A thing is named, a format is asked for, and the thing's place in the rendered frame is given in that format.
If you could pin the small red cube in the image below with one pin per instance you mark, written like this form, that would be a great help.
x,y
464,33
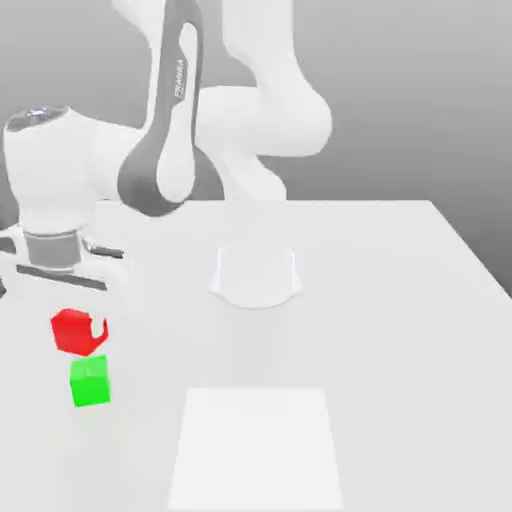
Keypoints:
x,y
72,332

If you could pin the small green cube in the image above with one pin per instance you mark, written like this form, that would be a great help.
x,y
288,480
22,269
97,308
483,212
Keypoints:
x,y
90,384

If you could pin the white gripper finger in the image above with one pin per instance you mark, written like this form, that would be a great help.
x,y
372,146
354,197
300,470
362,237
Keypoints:
x,y
98,327

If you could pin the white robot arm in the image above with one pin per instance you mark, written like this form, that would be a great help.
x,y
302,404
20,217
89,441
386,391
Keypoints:
x,y
52,160

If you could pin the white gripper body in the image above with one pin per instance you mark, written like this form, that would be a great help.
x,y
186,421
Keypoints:
x,y
60,294

